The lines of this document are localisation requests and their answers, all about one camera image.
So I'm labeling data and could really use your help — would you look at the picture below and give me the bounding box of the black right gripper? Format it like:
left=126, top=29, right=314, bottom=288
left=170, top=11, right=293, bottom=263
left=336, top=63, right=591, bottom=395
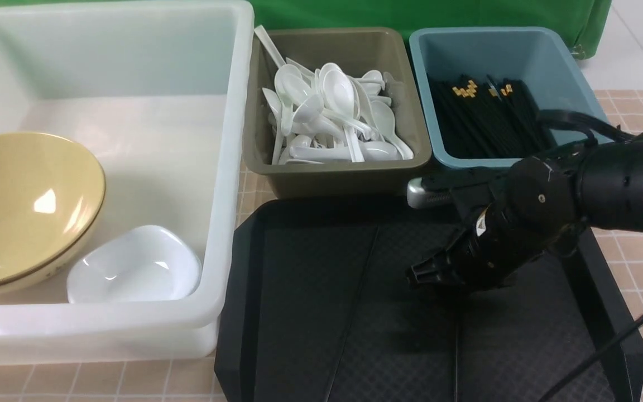
left=406, top=185, right=584, bottom=292

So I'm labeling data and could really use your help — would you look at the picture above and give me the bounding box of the yellow noodle bowl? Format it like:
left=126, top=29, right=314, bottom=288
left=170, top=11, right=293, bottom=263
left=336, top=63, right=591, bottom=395
left=0, top=209, right=103, bottom=294
left=0, top=132, right=107, bottom=285

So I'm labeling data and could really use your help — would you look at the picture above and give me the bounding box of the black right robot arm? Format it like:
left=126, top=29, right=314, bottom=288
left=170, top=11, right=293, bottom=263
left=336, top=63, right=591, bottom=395
left=406, top=134, right=643, bottom=293

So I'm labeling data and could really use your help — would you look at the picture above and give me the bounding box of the yellow noodle bowl in tub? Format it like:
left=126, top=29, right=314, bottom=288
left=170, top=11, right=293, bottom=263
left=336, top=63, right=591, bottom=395
left=0, top=209, right=103, bottom=294

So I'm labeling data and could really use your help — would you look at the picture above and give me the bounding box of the bundle of black chopsticks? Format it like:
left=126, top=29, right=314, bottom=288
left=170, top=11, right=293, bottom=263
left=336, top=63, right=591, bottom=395
left=428, top=75, right=557, bottom=159

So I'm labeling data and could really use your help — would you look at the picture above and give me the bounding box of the blue chopstick bin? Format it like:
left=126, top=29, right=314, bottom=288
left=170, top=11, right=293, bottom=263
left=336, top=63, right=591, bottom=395
left=409, top=26, right=608, bottom=169

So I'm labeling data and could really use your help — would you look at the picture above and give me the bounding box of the green cloth backdrop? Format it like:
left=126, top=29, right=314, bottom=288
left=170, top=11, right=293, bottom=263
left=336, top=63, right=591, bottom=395
left=0, top=0, right=613, bottom=61

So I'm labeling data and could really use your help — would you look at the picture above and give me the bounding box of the pile of white soup spoons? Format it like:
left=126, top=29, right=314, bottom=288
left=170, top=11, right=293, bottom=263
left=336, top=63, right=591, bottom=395
left=254, top=26, right=414, bottom=165

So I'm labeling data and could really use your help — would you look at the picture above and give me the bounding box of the black serving tray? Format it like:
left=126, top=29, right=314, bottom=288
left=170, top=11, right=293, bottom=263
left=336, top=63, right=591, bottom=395
left=215, top=196, right=633, bottom=401

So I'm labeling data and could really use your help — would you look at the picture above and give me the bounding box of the olive green spoon bin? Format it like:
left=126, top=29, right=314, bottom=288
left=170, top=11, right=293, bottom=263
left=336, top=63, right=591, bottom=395
left=242, top=27, right=432, bottom=199

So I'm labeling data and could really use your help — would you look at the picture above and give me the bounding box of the white square dish in tub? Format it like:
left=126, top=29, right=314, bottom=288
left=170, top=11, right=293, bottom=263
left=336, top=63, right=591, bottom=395
left=66, top=226, right=202, bottom=304

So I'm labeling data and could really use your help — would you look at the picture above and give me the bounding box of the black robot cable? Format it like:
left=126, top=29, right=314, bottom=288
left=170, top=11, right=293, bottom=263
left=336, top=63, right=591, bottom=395
left=536, top=109, right=643, bottom=402

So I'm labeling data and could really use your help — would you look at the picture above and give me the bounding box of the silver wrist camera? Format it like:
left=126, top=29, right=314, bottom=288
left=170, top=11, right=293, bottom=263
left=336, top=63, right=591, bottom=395
left=406, top=175, right=462, bottom=209

